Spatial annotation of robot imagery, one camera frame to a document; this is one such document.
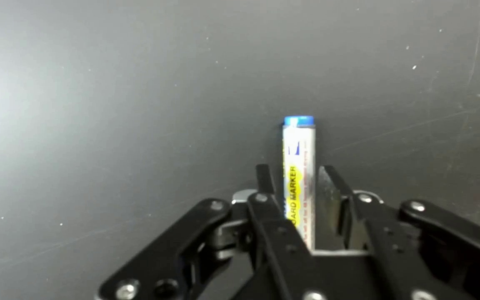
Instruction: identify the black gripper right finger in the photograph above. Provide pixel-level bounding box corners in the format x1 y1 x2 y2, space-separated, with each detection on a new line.
317 163 480 300

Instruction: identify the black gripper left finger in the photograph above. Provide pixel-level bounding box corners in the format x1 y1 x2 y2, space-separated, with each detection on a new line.
95 163 315 300

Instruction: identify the blue capped whiteboard marker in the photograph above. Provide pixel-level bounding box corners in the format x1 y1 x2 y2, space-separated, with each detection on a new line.
280 115 319 251

